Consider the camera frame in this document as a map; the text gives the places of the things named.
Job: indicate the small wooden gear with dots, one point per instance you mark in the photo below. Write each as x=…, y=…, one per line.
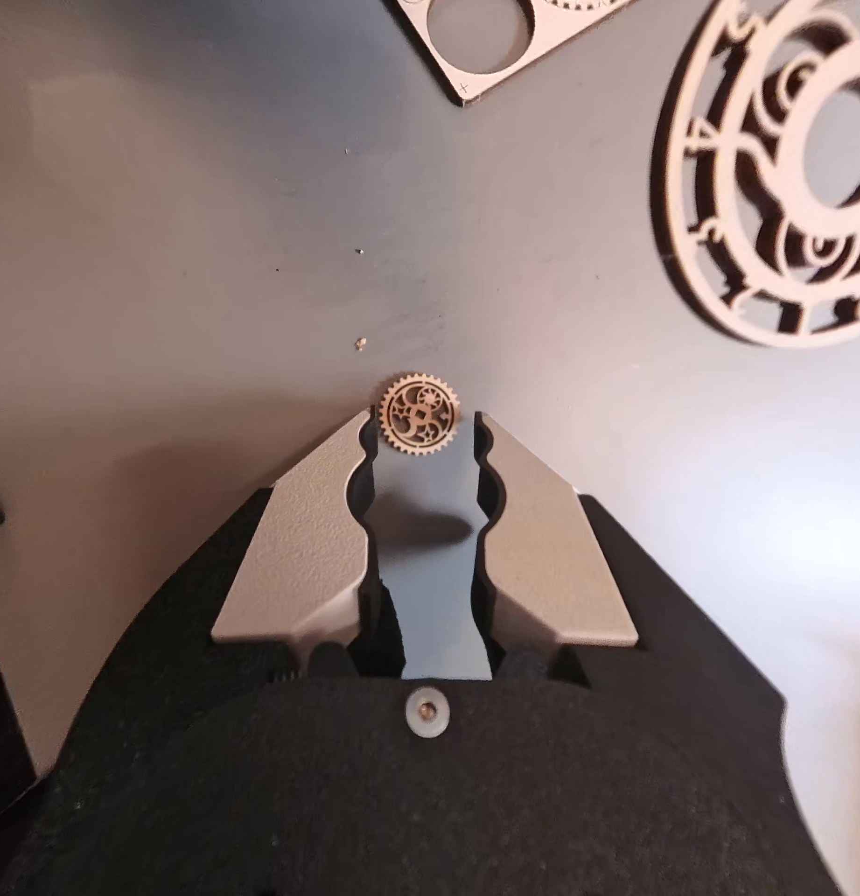
x=421, y=382

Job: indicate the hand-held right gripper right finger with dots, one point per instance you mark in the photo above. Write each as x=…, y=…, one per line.
x=549, y=553

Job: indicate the wooden puzzle sheet with gears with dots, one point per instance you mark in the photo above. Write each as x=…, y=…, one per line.
x=472, y=77

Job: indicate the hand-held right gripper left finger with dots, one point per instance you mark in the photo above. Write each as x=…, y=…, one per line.
x=297, y=553

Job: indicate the large ornate wooden disc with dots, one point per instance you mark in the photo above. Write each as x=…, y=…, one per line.
x=794, y=150

